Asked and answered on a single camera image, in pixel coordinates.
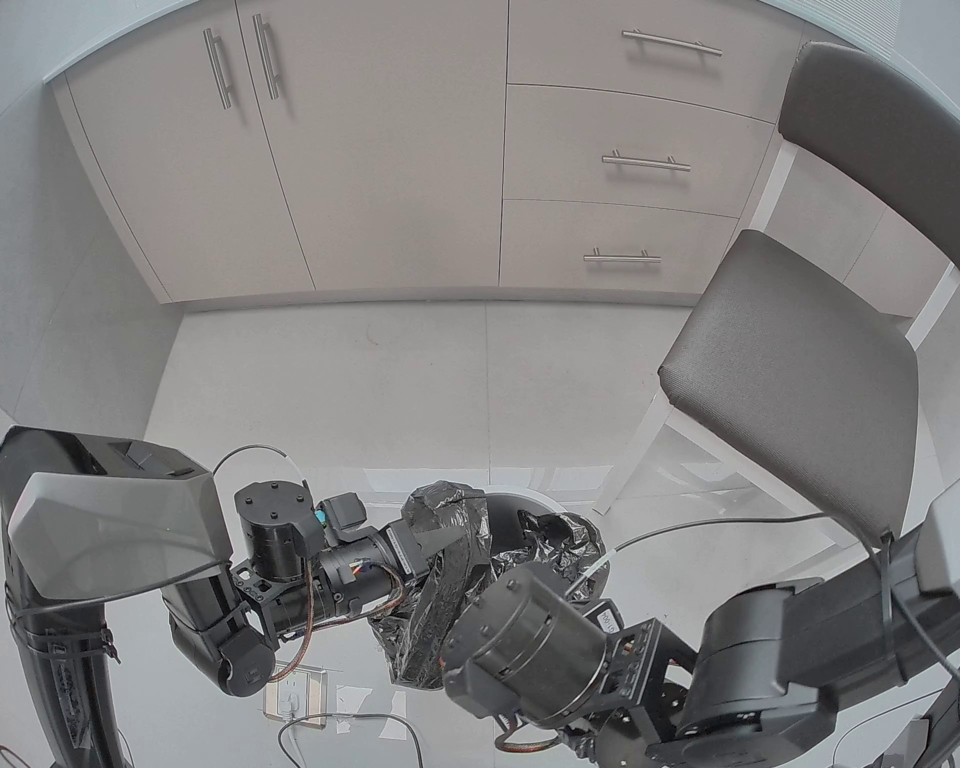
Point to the black plastic bag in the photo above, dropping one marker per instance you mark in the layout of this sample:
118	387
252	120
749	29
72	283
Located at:
442	600

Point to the white trash bin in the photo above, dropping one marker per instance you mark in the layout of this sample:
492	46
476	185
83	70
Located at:
544	501

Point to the beige floor cabinet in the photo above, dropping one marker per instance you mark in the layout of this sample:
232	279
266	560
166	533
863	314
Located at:
375	150

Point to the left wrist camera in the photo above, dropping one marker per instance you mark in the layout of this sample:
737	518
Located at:
345	514

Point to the grey padded white chair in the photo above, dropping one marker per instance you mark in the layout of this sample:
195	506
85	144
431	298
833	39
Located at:
795	360

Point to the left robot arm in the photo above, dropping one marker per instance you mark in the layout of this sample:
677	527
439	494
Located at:
112	525

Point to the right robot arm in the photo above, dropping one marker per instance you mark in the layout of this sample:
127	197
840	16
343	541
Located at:
772	645

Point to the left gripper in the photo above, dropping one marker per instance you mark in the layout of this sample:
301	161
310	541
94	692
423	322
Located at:
405	551

